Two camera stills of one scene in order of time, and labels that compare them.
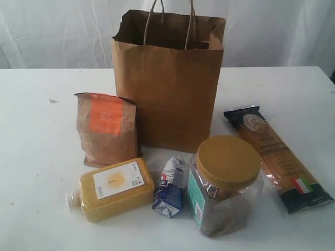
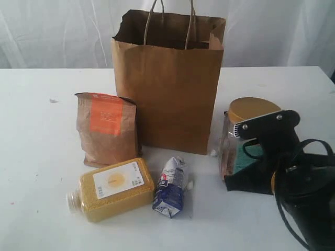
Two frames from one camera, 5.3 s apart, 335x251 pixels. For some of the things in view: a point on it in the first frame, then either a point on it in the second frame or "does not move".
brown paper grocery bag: [171, 63] does not move
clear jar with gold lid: [225, 186] → [237, 153]
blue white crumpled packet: [169, 194] does not move
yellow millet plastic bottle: [113, 191] does not move
